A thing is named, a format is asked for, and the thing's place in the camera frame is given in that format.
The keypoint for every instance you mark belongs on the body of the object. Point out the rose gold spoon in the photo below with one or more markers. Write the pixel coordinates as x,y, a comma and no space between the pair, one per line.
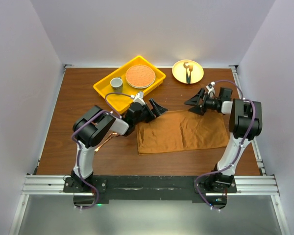
98,148

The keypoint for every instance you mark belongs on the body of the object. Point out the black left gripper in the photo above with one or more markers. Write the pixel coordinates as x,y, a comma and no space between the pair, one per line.
157,110

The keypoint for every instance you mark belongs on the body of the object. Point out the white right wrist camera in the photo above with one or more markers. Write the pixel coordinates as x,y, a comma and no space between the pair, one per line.
210,89

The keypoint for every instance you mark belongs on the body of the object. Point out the yellow plastic tray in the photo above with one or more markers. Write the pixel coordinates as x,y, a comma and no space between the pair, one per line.
121,102

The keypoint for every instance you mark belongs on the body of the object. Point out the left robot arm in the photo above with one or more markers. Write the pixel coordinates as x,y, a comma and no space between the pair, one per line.
92,127

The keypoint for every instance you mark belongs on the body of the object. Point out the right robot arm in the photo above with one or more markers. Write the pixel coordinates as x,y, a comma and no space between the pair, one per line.
245,123

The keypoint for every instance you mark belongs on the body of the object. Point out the yellow round plate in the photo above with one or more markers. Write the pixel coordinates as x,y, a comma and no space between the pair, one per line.
179,72

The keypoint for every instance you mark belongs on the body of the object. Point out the wooden fork green handle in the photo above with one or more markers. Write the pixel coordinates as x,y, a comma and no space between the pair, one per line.
190,72

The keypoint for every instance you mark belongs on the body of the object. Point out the woven round coaster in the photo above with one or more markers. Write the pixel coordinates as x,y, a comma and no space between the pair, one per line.
140,76

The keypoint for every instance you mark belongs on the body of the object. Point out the brown cloth napkin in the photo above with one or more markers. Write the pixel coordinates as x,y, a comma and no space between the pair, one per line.
182,130

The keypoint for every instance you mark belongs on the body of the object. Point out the grey ceramic cup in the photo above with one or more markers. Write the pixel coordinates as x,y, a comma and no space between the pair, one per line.
116,85

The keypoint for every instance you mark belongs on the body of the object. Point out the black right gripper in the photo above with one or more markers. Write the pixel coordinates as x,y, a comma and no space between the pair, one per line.
200,109

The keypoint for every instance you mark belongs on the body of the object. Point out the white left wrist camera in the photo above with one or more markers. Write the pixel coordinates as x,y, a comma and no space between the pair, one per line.
139,98

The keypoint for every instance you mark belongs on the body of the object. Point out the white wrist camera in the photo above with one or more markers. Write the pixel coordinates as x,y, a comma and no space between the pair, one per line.
210,89
139,98

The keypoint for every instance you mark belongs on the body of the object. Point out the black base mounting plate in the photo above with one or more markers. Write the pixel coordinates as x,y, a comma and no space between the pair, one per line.
103,189

